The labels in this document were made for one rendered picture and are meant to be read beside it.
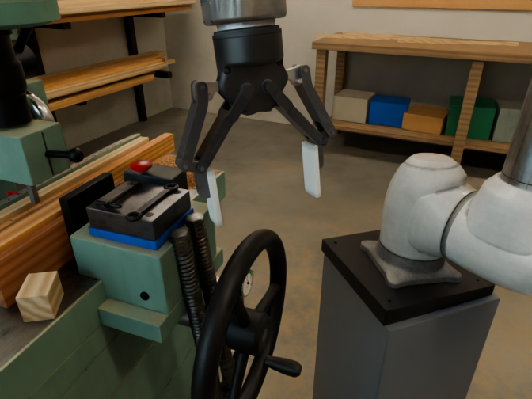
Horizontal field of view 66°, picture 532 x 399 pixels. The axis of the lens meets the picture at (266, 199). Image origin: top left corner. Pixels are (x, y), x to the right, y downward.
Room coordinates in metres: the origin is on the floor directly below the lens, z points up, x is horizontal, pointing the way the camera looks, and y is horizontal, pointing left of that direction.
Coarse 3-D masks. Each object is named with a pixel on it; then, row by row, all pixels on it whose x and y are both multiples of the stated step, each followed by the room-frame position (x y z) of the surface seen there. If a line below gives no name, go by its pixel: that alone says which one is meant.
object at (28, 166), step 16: (0, 128) 0.53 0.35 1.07; (16, 128) 0.53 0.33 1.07; (32, 128) 0.53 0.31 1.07; (48, 128) 0.54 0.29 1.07; (0, 144) 0.50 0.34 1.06; (16, 144) 0.49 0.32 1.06; (32, 144) 0.51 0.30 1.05; (48, 144) 0.53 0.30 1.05; (64, 144) 0.55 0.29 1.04; (0, 160) 0.51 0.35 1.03; (16, 160) 0.50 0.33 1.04; (32, 160) 0.50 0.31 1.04; (48, 160) 0.52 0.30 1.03; (64, 160) 0.55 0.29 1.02; (0, 176) 0.51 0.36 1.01; (16, 176) 0.50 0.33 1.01; (32, 176) 0.50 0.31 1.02; (48, 176) 0.52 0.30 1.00
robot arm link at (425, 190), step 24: (408, 168) 0.80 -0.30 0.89; (432, 168) 0.78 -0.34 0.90; (456, 168) 0.78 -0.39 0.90; (408, 192) 0.77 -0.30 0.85; (432, 192) 0.75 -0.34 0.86; (456, 192) 0.74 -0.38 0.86; (384, 216) 0.81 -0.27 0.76; (408, 216) 0.76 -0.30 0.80; (432, 216) 0.72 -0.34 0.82; (384, 240) 0.80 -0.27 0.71; (408, 240) 0.75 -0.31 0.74; (432, 240) 0.71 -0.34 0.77
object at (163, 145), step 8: (160, 136) 0.86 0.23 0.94; (168, 136) 0.86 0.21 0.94; (152, 144) 0.81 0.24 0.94; (160, 144) 0.83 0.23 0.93; (168, 144) 0.86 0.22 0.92; (136, 152) 0.77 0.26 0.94; (144, 152) 0.78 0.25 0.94; (152, 152) 0.80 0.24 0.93; (160, 152) 0.83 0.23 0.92; (168, 152) 0.86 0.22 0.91; (120, 160) 0.73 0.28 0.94; (128, 160) 0.73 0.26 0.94; (152, 160) 0.80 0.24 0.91; (104, 168) 0.69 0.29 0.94; (112, 168) 0.69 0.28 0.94; (120, 168) 0.71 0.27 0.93; (96, 176) 0.66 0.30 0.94; (112, 176) 0.69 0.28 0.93; (120, 176) 0.70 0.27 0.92; (32, 208) 0.54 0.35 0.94
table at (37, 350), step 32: (192, 192) 0.67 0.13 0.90; (224, 192) 0.76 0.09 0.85; (64, 288) 0.41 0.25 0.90; (96, 288) 0.41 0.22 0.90; (0, 320) 0.35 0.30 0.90; (64, 320) 0.36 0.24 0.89; (96, 320) 0.40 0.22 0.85; (128, 320) 0.39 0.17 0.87; (160, 320) 0.38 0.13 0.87; (0, 352) 0.30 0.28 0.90; (32, 352) 0.32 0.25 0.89; (64, 352) 0.35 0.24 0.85; (0, 384) 0.28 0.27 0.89; (32, 384) 0.30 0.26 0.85
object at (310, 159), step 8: (304, 144) 0.50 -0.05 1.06; (312, 144) 0.49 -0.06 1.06; (304, 152) 0.50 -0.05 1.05; (312, 152) 0.48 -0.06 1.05; (304, 160) 0.50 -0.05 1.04; (312, 160) 0.48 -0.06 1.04; (304, 168) 0.50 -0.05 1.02; (312, 168) 0.48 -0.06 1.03; (304, 176) 0.50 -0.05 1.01; (312, 176) 0.48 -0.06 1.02; (312, 184) 0.48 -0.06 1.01; (312, 192) 0.48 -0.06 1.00; (320, 192) 0.48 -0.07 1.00
